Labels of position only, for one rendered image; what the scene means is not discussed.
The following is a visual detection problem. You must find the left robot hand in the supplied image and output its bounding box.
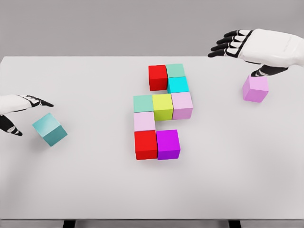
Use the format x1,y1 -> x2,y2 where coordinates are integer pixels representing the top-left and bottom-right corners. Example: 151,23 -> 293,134
0,94 -> 54,137

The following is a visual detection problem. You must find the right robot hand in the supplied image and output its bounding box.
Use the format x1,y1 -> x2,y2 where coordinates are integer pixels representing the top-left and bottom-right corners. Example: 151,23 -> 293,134
208,28 -> 304,78

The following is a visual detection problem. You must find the teal cube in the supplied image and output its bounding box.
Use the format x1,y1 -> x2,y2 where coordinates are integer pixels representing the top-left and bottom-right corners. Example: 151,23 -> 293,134
32,113 -> 68,147

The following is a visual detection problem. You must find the pink cube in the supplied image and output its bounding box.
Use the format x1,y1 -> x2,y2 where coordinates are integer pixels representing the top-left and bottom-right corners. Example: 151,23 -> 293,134
133,111 -> 157,132
171,91 -> 193,121
242,74 -> 269,104

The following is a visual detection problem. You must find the mint green cube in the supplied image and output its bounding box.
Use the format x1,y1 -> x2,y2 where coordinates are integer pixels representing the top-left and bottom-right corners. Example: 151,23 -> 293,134
133,95 -> 154,113
165,63 -> 186,78

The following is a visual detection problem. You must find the cyan cube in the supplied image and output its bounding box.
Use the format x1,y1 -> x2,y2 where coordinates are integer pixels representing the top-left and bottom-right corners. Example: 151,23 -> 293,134
167,76 -> 190,94

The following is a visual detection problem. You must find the red cube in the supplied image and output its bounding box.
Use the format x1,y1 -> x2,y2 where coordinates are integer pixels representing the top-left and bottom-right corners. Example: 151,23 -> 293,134
134,130 -> 159,161
148,64 -> 169,92

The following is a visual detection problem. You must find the yellow-green cube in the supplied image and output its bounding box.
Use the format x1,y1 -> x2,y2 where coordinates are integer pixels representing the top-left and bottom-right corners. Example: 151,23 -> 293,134
152,93 -> 174,122

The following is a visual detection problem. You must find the magenta cube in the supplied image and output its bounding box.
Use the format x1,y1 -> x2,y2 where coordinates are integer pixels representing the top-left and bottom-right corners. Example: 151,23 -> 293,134
156,129 -> 181,161

